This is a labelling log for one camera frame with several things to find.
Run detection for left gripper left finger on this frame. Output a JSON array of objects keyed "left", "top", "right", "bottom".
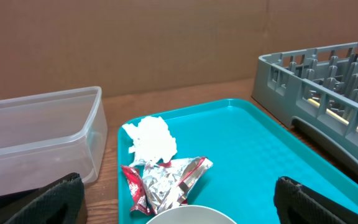
[{"left": 0, "top": 172, "right": 85, "bottom": 224}]

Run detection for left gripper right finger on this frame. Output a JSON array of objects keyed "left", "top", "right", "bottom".
[{"left": 273, "top": 176, "right": 358, "bottom": 224}]

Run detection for white napkin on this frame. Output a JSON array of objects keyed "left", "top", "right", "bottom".
[{"left": 122, "top": 116, "right": 177, "bottom": 167}]

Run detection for grey dishwasher rack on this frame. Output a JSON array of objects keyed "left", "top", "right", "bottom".
[{"left": 252, "top": 42, "right": 358, "bottom": 174}]

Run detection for clear plastic bin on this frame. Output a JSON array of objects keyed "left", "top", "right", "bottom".
[{"left": 0, "top": 86, "right": 108, "bottom": 196}]

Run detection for teal serving tray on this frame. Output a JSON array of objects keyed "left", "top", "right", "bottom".
[{"left": 117, "top": 98, "right": 358, "bottom": 224}]

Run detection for red snack wrapper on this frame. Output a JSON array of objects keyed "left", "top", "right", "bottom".
[{"left": 121, "top": 165, "right": 152, "bottom": 215}]

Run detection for yellow plastic utensil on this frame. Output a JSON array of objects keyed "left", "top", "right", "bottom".
[{"left": 307, "top": 98, "right": 358, "bottom": 132}]

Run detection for grey bowl with grains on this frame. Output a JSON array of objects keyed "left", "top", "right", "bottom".
[{"left": 147, "top": 205, "right": 236, "bottom": 224}]

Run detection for silver foil wrapper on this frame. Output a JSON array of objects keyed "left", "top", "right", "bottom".
[{"left": 142, "top": 157, "right": 213, "bottom": 214}]

